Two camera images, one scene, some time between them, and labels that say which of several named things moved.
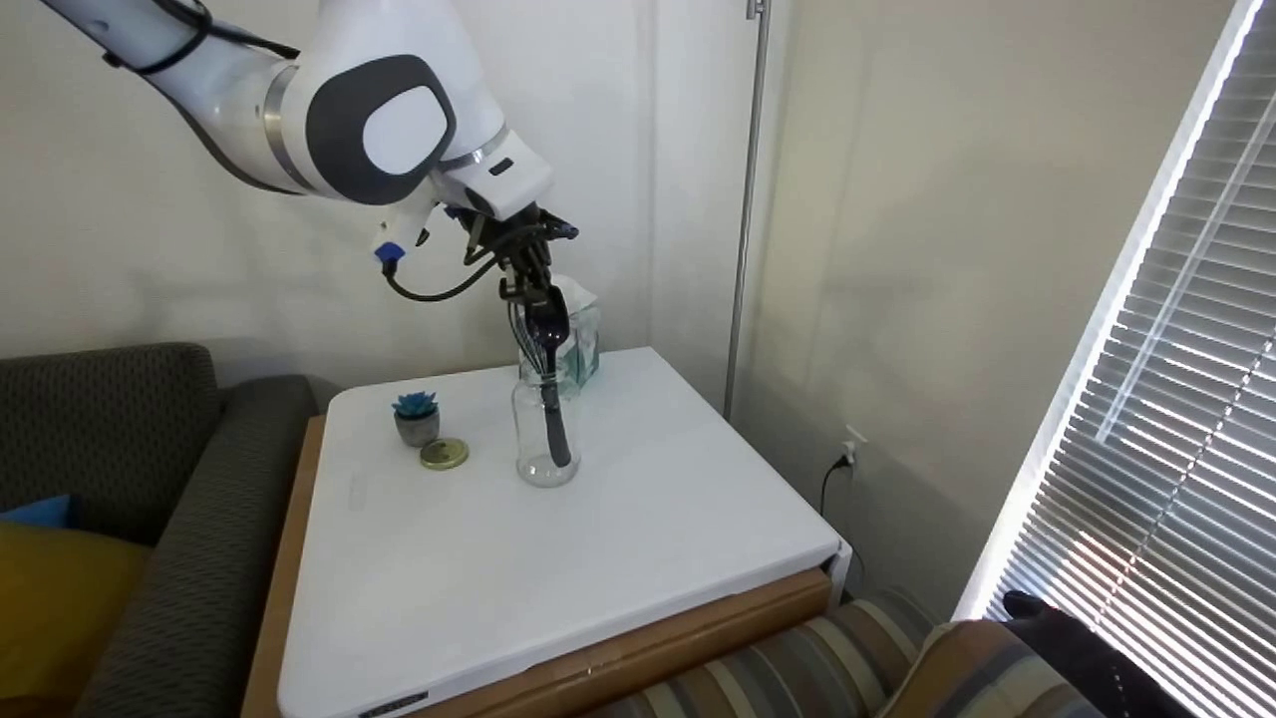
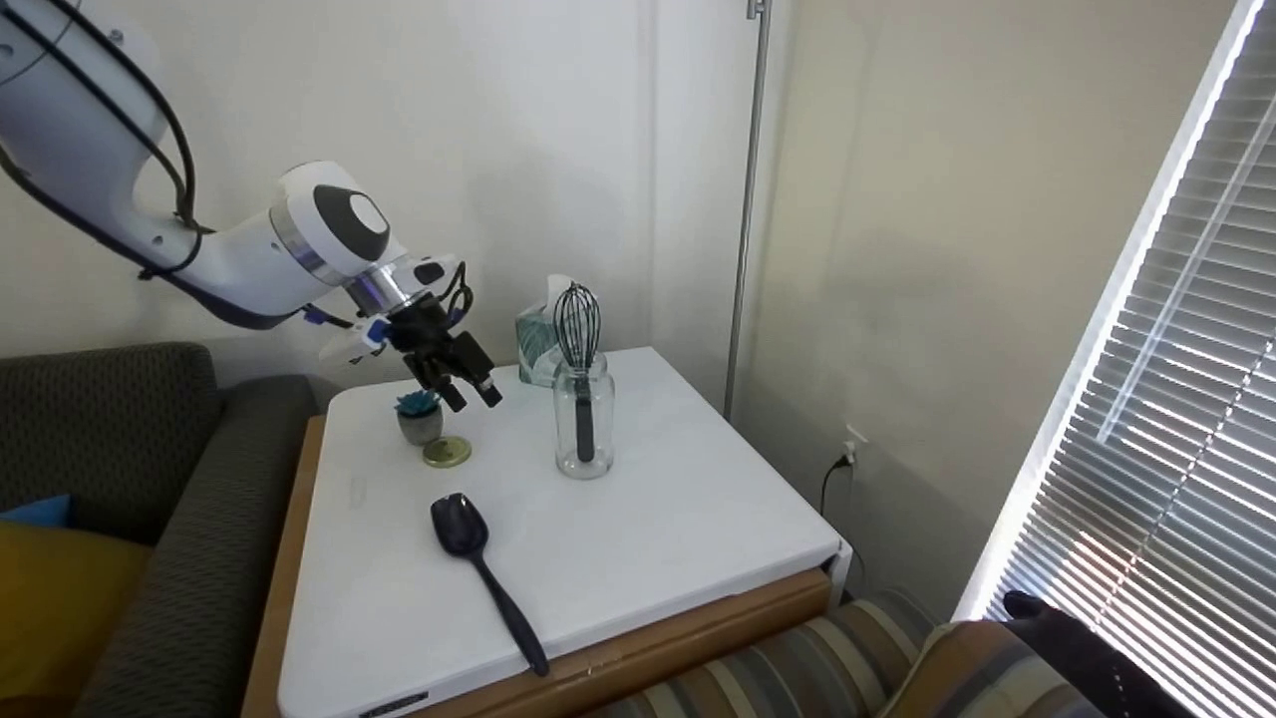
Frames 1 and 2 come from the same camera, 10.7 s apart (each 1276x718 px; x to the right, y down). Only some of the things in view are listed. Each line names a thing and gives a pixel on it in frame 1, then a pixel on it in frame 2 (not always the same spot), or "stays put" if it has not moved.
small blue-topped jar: [417, 415] stays put
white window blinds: [1144, 509] stays put
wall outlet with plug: [856, 439] stays put
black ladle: [548, 324] → [465, 528]
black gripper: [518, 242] → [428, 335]
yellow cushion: [61, 600] stays put
